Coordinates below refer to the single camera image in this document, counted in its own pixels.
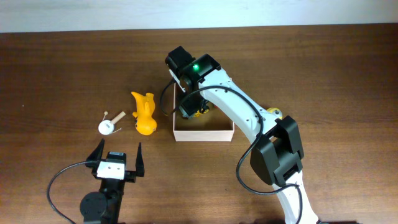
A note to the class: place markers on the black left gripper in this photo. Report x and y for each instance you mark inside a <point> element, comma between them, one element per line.
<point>130,175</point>

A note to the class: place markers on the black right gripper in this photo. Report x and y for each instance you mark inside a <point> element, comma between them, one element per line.
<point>187,104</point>

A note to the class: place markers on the yellow grey toy truck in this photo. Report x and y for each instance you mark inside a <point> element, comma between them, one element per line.
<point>201,111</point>

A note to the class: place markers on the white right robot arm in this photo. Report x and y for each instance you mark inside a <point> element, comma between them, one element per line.
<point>275,150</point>

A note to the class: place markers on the pink cardboard box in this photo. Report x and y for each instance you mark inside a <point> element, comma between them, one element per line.
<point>214,126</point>

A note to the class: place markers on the orange rubber animal toy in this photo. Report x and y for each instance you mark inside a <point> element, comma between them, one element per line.
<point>145,106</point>

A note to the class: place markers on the yellow one-eyed ball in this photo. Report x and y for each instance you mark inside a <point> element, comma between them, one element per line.
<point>276,112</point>

